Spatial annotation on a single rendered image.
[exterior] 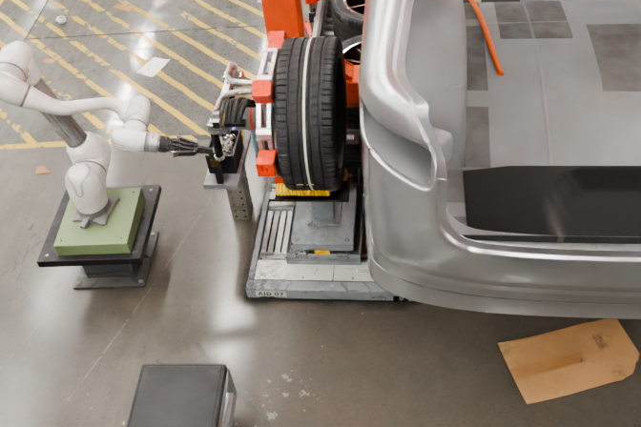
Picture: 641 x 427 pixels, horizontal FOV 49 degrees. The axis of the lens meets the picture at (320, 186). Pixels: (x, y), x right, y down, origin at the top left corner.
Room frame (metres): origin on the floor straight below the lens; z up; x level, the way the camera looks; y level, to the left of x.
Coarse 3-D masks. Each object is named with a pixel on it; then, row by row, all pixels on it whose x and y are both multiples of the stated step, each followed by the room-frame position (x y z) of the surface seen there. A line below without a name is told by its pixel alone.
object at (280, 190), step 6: (276, 186) 2.33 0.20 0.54; (282, 186) 2.33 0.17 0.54; (276, 192) 2.31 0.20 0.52; (282, 192) 2.31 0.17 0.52; (288, 192) 2.31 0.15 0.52; (294, 192) 2.30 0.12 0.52; (300, 192) 2.30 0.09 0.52; (306, 192) 2.29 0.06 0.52; (312, 192) 2.29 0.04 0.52; (318, 192) 2.29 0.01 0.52; (324, 192) 2.28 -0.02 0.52
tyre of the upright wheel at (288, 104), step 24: (288, 48) 2.46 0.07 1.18; (312, 48) 2.45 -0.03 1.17; (336, 48) 2.44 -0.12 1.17; (288, 72) 2.33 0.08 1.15; (312, 72) 2.30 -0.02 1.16; (336, 72) 2.35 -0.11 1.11; (288, 96) 2.24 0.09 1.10; (312, 96) 2.22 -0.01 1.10; (288, 120) 2.18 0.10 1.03; (312, 120) 2.15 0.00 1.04; (288, 144) 2.14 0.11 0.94; (312, 144) 2.11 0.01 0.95; (336, 144) 2.15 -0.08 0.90; (288, 168) 2.12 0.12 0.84; (312, 168) 2.11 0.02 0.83; (336, 168) 2.10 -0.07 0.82
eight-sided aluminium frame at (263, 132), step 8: (272, 48) 2.57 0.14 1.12; (264, 56) 2.51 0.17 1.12; (272, 56) 2.50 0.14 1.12; (264, 64) 2.45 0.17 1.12; (272, 64) 2.44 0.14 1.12; (264, 72) 2.43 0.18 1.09; (272, 72) 2.38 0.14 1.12; (272, 80) 2.34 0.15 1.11; (272, 104) 2.29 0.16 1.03; (272, 112) 2.27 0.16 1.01; (272, 120) 2.25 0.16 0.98; (256, 128) 2.21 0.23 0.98; (264, 128) 2.21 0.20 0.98; (272, 128) 2.22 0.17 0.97; (256, 136) 2.20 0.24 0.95; (264, 136) 2.19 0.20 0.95; (272, 136) 2.19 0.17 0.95; (264, 144) 2.23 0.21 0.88; (272, 144) 2.19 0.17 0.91; (272, 176) 2.30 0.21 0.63; (280, 176) 2.29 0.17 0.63
